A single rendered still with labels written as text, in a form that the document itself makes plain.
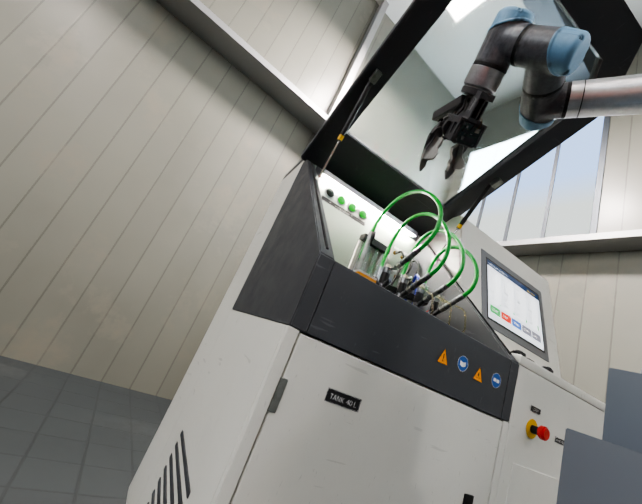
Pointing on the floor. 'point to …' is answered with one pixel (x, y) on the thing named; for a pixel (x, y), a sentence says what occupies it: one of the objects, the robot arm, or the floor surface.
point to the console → (526, 385)
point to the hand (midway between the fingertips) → (433, 170)
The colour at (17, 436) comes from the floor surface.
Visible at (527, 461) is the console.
